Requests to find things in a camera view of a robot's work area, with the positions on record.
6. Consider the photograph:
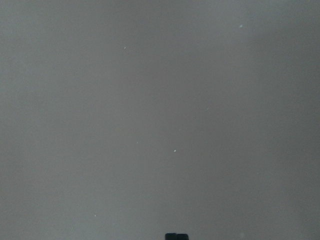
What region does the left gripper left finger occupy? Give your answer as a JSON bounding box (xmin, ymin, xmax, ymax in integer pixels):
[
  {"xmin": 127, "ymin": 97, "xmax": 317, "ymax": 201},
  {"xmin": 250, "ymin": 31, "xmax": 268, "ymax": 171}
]
[{"xmin": 165, "ymin": 233, "xmax": 177, "ymax": 240}]

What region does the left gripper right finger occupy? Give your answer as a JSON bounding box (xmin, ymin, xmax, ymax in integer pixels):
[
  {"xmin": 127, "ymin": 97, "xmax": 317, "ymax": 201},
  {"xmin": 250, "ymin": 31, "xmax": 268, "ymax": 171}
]
[{"xmin": 176, "ymin": 233, "xmax": 189, "ymax": 240}]

